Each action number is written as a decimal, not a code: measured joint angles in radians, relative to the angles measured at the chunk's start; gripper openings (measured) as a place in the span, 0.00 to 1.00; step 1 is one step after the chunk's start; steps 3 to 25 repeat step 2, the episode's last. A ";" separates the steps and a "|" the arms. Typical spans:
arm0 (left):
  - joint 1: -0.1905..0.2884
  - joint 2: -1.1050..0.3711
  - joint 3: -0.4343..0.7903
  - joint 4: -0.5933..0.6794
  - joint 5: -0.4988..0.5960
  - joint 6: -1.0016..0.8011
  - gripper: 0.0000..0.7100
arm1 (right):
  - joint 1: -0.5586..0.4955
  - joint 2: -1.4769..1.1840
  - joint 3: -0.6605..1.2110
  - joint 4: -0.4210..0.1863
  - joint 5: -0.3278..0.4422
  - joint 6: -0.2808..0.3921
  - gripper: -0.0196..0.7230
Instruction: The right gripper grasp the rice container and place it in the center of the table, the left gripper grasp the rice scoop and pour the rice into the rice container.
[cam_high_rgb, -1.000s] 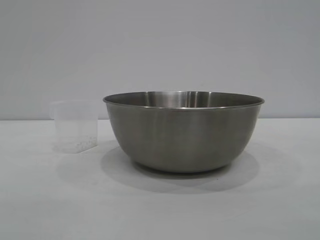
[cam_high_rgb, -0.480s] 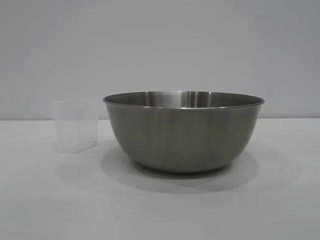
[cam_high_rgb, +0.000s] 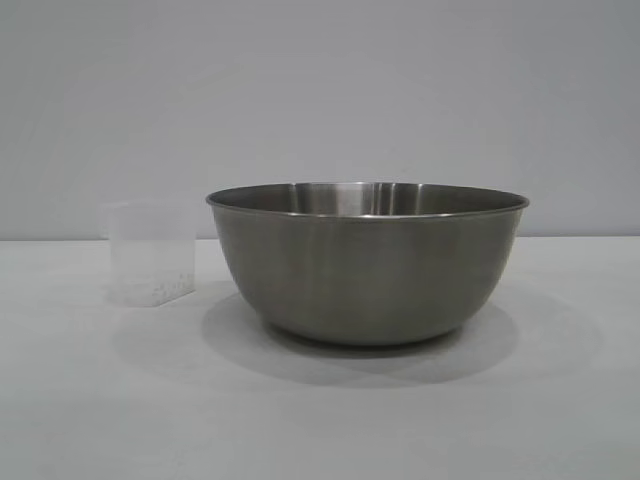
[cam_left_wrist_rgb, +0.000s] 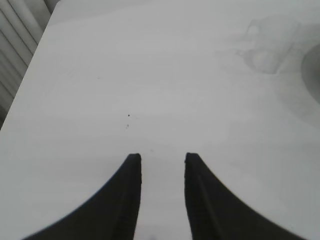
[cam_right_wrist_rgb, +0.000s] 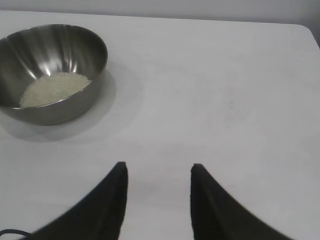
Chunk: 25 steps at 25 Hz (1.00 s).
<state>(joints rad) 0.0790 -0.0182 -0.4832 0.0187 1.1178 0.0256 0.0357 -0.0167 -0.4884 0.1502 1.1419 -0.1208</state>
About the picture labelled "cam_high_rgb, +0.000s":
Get white rice grains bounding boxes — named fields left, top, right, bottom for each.
left=112, top=271, right=194, bottom=305

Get clear plastic measuring cup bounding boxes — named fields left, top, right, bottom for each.
left=99, top=200, right=196, bottom=307

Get stainless steel mixing bowl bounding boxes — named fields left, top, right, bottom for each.
left=203, top=180, right=532, bottom=347

